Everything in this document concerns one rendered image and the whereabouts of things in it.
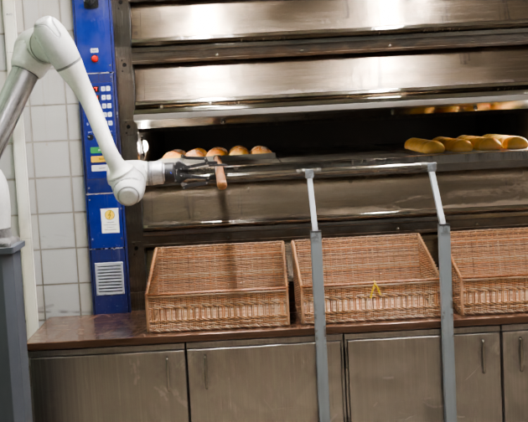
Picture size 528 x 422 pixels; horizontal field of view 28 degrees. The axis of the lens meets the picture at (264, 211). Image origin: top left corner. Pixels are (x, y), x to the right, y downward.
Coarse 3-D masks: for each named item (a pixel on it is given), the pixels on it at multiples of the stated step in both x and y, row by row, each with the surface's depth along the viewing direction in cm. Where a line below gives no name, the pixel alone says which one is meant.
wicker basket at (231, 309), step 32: (160, 256) 446; (192, 256) 446; (224, 256) 446; (256, 256) 446; (160, 288) 444; (192, 288) 444; (224, 288) 444; (256, 288) 402; (288, 288) 403; (160, 320) 403; (192, 320) 403; (224, 320) 403; (256, 320) 412; (288, 320) 403
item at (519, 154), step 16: (336, 160) 450; (352, 160) 448; (368, 160) 448; (384, 160) 448; (400, 160) 448; (416, 160) 449; (432, 160) 449; (448, 160) 449; (464, 160) 449; (480, 160) 449; (496, 160) 449; (512, 160) 450
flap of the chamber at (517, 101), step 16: (496, 96) 432; (512, 96) 432; (192, 112) 430; (208, 112) 430; (224, 112) 430; (240, 112) 430; (256, 112) 430; (272, 112) 431; (288, 112) 431; (304, 112) 433; (320, 112) 435; (336, 112) 437; (352, 112) 439; (368, 112) 441; (384, 112) 443; (400, 112) 445; (416, 112) 447; (432, 112) 450
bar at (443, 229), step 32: (448, 224) 391; (320, 256) 391; (448, 256) 392; (320, 288) 392; (448, 288) 393; (320, 320) 393; (448, 320) 394; (320, 352) 394; (448, 352) 396; (320, 384) 396; (448, 384) 397; (320, 416) 397; (448, 416) 398
